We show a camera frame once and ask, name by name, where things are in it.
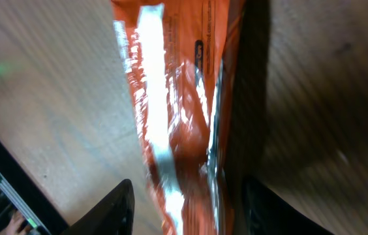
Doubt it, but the red chocolate bar wrapper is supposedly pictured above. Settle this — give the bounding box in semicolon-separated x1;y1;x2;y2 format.
112;0;245;234

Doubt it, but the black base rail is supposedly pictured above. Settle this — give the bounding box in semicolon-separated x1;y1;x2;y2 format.
0;141;69;234

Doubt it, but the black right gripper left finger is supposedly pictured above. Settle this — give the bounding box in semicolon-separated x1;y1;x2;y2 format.
61;179;135;235

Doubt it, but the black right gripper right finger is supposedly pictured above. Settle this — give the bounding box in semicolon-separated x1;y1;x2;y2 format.
241;176;331;235

